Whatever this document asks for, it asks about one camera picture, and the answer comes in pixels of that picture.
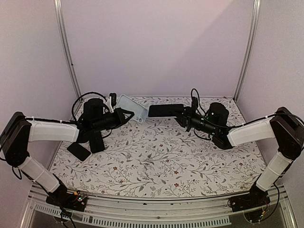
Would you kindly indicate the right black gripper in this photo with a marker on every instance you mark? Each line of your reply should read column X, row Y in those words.
column 189, row 114

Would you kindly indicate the front aluminium rail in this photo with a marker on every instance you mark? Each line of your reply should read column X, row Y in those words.
column 105, row 211

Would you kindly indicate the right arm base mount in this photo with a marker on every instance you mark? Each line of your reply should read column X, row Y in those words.
column 256, row 206

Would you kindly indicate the right aluminium frame post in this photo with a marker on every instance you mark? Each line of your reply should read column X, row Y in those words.
column 249, row 47

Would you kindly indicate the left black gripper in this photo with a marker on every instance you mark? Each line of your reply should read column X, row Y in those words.
column 120, row 112

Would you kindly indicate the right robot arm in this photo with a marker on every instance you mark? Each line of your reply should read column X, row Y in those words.
column 285, row 127

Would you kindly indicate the light blue phone case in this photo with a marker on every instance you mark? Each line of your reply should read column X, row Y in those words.
column 140, row 112

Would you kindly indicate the black phone with white edge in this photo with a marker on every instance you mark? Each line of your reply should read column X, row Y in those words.
column 80, row 152

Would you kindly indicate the left aluminium frame post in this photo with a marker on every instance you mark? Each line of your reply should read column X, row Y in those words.
column 65, row 45

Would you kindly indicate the floral patterned table mat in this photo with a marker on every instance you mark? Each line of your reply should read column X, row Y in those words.
column 159, row 159

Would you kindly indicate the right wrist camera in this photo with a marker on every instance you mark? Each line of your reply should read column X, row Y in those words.
column 194, row 102

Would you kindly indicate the aluminium frame post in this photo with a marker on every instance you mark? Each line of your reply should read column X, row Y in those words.
column 249, row 47
column 65, row 45

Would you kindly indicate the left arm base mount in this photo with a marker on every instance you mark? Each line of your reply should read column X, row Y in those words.
column 74, row 201

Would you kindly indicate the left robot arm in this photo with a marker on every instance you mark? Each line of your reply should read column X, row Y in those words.
column 84, row 135

